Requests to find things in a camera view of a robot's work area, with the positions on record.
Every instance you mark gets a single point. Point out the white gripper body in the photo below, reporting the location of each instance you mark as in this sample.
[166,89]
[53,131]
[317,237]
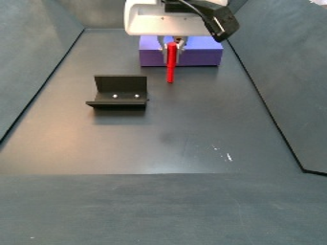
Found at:
[147,19]

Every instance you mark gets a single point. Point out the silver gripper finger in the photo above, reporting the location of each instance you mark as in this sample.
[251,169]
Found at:
[181,40]
[163,47]

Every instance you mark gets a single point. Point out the red peg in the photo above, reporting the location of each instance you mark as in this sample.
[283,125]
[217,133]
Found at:
[171,61]

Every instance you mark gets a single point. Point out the purple block board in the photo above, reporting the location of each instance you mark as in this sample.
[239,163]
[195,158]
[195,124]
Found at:
[202,52]

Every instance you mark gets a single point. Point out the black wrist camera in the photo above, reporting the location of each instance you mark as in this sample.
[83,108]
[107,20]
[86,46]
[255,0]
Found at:
[217,16]

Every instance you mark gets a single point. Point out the black angled holder bracket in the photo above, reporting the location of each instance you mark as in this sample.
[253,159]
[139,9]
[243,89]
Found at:
[121,91]

